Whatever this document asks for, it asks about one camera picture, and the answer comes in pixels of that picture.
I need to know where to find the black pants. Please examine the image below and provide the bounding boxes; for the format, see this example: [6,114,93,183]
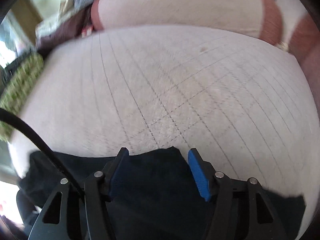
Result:
[19,147,305,239]

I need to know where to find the green patterned folded blanket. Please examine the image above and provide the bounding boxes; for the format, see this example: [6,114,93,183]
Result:
[0,51,46,143]

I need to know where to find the small red white object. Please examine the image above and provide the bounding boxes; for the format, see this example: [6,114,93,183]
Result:
[81,25,94,38]

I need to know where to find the maroon blanket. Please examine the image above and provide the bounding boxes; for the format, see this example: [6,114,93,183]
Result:
[36,5,92,56]

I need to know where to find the small floral cloth item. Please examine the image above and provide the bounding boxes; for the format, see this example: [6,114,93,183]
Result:
[276,41,290,52]

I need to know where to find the long pink bolster pillow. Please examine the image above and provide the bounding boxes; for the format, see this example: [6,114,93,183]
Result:
[91,0,283,45]

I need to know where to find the pink and red pillow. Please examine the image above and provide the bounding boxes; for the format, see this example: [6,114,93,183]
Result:
[286,0,319,64]

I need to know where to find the black cable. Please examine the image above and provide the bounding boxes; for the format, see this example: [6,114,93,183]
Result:
[0,107,85,196]

